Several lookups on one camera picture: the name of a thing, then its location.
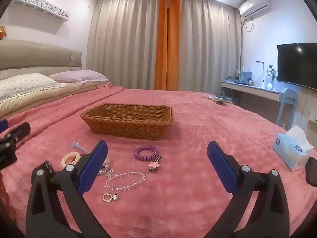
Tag orange curtain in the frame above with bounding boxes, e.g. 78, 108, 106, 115
154, 0, 181, 91

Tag blue hair clip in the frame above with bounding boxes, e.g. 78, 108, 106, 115
70, 141, 90, 154

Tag brown wicker basket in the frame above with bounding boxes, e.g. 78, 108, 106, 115
80, 103, 174, 140

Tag desk lamp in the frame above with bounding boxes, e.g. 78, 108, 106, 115
256, 61, 265, 88

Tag white air conditioner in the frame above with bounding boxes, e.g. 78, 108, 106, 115
239, 0, 271, 19

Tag low white cabinet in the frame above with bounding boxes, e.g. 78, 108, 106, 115
296, 89, 317, 135

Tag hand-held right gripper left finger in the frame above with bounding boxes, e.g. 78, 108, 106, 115
25, 140, 109, 238

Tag light blue chair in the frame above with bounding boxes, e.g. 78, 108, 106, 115
275, 88, 298, 129

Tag blue tissue box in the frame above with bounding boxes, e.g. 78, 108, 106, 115
272, 125, 314, 171

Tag pink star hair clip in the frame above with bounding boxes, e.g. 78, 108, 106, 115
148, 155, 162, 173

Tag purple pillow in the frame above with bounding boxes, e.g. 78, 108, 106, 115
48, 70, 110, 83

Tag flower vase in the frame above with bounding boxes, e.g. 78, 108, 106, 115
264, 64, 278, 90

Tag white floral pillow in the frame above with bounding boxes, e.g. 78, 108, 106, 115
0, 73, 67, 102

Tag white wall shelf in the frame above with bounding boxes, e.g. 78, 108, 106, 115
12, 0, 71, 21

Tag booklets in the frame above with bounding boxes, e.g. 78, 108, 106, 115
205, 95, 234, 106

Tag white air conditioner pipe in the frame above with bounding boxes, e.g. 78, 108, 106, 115
240, 17, 254, 80

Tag cream spiral hair tie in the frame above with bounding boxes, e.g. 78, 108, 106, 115
61, 151, 81, 168

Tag black phone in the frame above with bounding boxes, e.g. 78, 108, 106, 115
305, 157, 317, 187

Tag beige quilt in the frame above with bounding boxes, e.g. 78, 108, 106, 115
0, 82, 111, 118

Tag black television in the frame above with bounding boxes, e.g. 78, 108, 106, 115
277, 43, 317, 90

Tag beige padded headboard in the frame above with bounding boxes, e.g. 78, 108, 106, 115
0, 40, 83, 80

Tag square pendant charm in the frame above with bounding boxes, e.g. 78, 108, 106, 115
101, 192, 119, 202

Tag beige curtain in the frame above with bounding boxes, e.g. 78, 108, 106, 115
177, 0, 244, 97
86, 0, 160, 90

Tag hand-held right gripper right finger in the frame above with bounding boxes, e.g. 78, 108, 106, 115
205, 141, 290, 238

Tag purple spiral hair tie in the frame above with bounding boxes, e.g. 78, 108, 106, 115
134, 145, 159, 161

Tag white desk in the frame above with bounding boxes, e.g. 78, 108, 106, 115
220, 80, 284, 105

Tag books on desk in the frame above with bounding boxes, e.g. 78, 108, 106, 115
236, 67, 252, 83

